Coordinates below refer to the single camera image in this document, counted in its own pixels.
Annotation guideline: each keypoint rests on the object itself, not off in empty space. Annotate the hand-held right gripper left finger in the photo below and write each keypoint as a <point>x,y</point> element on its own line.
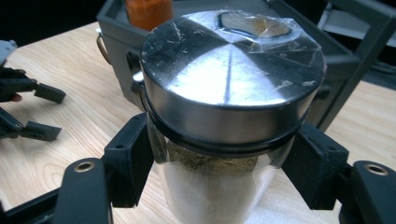
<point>127,161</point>

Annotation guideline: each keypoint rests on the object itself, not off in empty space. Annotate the glass jar with beige spice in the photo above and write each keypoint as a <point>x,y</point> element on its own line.
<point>230,77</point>

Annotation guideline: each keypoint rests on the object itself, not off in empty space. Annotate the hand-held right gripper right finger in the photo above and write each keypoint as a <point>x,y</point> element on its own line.
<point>314,168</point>

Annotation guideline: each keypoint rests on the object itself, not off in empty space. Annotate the dark grey corner rack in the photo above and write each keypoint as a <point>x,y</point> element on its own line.
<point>342,68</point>

